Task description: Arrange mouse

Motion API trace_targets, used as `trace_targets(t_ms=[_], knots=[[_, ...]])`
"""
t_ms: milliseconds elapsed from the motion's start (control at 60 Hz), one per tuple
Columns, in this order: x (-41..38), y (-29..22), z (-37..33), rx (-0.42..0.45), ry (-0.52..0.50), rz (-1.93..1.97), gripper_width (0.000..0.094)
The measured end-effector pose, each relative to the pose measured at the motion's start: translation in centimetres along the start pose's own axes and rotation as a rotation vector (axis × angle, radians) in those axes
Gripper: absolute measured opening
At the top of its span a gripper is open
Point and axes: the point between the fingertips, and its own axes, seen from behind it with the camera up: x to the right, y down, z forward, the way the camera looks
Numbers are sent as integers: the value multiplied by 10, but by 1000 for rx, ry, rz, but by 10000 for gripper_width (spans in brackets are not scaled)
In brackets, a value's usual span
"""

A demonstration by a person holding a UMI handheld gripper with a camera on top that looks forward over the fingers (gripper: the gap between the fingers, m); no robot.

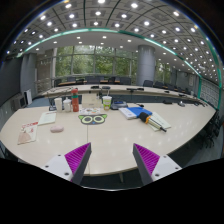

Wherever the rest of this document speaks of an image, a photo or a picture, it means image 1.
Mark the red white leaflet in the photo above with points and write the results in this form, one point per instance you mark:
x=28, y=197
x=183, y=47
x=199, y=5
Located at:
x=27, y=133

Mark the white lidded jar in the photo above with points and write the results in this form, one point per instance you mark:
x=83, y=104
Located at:
x=67, y=105

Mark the white plastic cup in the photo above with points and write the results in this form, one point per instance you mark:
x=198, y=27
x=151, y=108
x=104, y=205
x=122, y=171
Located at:
x=58, y=104

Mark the grey round pillar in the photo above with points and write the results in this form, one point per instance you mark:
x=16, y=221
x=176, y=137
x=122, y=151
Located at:
x=145, y=64

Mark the beige standing card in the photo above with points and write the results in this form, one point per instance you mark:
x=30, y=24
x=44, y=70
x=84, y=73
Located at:
x=91, y=101

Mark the long curved conference desk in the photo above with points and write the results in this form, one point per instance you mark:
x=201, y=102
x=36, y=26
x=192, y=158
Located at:
x=131, y=94

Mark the colourful printed card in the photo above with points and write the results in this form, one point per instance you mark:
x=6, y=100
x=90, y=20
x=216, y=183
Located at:
x=89, y=111

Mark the pink computer mouse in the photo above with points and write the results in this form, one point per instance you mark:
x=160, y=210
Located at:
x=57, y=129

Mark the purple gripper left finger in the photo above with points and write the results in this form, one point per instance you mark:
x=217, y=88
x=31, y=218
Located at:
x=70, y=166

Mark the black yellow handled tool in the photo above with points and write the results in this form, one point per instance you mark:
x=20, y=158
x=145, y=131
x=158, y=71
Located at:
x=144, y=117

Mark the white green paper cup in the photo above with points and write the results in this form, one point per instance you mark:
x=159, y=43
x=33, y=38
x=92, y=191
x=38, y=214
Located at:
x=107, y=102

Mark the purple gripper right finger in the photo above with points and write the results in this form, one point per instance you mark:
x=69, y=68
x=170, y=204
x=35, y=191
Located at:
x=151, y=166

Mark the white booklet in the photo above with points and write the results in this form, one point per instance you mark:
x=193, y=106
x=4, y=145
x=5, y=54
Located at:
x=47, y=118

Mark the red water bottle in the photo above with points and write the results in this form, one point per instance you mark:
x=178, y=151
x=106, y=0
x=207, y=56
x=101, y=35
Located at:
x=75, y=100

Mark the blue folder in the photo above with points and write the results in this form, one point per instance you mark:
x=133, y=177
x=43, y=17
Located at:
x=138, y=110

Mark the grey desk device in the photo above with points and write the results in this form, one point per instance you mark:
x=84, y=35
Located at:
x=118, y=104

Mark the white paper sheet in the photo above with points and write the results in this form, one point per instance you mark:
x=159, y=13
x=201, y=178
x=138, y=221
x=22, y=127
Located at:
x=155, y=116

